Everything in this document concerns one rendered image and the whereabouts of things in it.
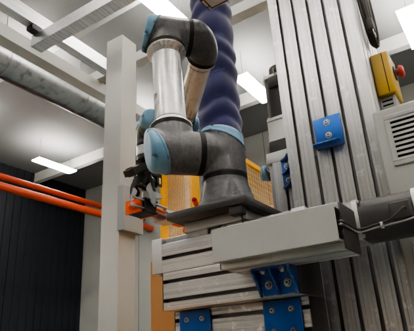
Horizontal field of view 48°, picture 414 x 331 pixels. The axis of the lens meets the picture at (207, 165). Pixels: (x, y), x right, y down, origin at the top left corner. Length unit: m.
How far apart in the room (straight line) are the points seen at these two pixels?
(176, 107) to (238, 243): 0.46
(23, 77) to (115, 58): 4.24
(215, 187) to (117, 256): 1.90
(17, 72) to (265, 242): 6.99
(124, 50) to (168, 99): 2.41
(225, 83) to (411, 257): 1.52
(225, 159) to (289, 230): 0.35
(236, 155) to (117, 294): 1.90
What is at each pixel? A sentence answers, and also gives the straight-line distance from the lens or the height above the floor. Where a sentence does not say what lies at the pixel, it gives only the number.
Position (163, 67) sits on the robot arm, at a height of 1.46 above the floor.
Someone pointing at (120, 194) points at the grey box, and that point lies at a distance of 3.06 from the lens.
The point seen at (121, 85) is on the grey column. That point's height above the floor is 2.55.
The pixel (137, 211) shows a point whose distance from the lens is 1.66.
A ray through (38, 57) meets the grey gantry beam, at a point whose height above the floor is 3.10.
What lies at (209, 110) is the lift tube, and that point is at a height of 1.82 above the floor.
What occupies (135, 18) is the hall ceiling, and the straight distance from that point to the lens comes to 8.56.
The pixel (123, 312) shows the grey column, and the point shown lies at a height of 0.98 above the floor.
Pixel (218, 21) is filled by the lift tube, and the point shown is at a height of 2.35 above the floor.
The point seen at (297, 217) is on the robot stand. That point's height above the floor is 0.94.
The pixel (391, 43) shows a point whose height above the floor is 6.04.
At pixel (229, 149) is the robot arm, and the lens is 1.19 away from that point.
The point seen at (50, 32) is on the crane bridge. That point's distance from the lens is 3.74.
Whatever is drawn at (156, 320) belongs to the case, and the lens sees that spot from 1.96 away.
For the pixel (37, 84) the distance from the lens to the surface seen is 7.89.
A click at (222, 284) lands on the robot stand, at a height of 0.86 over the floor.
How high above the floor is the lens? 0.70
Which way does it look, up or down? 22 degrees up
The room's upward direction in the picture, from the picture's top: 3 degrees counter-clockwise
